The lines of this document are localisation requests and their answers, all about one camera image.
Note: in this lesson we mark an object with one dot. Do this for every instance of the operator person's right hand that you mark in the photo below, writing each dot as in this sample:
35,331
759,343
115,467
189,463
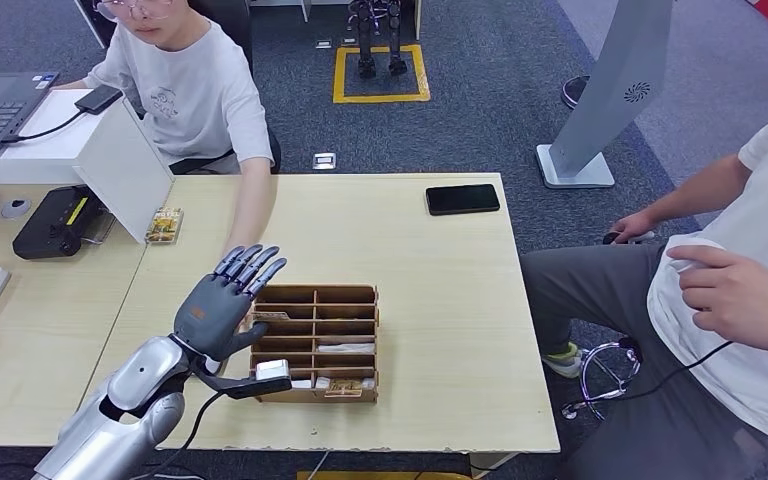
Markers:
636,224

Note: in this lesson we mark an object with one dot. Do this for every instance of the guest person's left hand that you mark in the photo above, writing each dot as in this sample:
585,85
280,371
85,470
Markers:
247,322

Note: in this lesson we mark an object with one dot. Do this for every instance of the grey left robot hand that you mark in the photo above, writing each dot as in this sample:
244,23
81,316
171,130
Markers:
215,311

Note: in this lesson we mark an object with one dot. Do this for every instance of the operator person's left hand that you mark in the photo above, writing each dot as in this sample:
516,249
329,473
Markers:
748,305

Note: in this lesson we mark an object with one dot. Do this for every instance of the black handheld controller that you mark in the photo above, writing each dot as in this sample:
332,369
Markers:
610,237

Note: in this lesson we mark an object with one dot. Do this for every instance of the stack of hotel cards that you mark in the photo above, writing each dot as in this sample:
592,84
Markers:
164,226

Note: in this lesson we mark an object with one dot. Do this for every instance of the guest person's left forearm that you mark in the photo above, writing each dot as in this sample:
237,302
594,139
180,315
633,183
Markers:
251,205

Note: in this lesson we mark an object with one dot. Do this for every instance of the operator person's right forearm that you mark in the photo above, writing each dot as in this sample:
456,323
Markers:
698,191

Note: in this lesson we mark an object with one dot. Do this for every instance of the hotel room key card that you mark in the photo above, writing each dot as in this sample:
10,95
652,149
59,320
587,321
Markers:
303,383
274,316

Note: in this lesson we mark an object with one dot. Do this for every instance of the operator person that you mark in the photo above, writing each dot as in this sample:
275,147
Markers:
722,371

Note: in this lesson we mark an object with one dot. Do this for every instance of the wooden slotted card organizer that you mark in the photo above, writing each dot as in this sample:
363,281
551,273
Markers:
371,396

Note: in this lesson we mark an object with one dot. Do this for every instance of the guest person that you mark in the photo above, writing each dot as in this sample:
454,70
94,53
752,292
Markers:
185,99

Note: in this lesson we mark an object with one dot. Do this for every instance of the chrome stool base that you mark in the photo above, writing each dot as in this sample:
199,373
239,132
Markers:
629,344

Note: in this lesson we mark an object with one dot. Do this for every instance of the black power adapter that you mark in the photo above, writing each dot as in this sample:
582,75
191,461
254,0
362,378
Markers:
98,99

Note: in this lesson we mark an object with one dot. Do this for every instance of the grey kiosk stand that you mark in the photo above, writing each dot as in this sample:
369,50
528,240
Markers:
611,86

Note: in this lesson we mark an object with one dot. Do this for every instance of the black shoe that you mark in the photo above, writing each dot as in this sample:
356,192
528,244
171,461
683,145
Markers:
575,91

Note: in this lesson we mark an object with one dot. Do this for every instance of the small round grey puck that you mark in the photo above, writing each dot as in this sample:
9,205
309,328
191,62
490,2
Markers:
16,208

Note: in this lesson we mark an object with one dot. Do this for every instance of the black office chair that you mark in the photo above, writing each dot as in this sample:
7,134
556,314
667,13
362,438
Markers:
198,162

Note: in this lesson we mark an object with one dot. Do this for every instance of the operator's pale green shoe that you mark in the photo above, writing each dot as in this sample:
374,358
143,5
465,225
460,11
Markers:
563,362

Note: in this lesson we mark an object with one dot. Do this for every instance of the white desk partition box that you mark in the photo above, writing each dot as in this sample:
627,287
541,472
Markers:
122,172

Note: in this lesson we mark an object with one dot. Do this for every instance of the black smartphone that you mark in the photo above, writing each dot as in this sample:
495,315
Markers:
462,199

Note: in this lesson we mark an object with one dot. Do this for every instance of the black desktop device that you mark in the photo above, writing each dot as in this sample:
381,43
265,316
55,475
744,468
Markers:
46,228

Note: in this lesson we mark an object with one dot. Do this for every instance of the yellow floor tape square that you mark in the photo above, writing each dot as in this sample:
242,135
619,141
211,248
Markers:
382,98

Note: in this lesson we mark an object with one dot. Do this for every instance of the standing humanoid robot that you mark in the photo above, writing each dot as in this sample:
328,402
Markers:
365,64

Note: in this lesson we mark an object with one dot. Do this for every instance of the small silver floor socket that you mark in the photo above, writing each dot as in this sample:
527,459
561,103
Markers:
324,44

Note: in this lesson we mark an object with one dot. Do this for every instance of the white table leg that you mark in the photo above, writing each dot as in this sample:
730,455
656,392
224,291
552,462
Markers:
306,8
418,16

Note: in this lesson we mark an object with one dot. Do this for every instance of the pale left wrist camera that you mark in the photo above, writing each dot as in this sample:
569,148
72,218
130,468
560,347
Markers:
271,370

